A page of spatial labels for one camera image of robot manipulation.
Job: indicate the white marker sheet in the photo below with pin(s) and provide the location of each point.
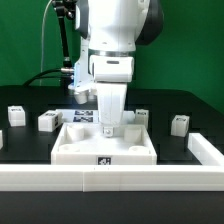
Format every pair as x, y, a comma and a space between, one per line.
90, 116

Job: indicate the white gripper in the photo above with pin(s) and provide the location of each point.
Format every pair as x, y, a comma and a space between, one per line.
111, 75

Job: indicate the white square tabletop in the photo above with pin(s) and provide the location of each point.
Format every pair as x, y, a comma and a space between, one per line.
85, 144

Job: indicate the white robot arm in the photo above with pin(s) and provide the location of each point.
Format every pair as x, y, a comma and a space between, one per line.
110, 32

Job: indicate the white U-shaped obstacle fence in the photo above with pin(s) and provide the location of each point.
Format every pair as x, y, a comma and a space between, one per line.
87, 178

